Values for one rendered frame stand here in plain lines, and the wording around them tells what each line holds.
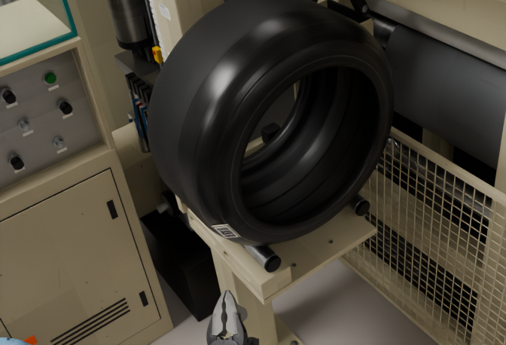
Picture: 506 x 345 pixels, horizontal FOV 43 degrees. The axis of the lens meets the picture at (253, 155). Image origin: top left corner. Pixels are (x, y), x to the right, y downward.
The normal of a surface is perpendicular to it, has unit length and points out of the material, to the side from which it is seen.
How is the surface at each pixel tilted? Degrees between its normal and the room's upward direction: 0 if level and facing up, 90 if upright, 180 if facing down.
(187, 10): 90
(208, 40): 26
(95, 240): 90
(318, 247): 0
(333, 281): 0
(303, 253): 0
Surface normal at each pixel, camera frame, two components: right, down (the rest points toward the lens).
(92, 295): 0.57, 0.46
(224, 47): -0.44, -0.53
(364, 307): -0.12, -0.77
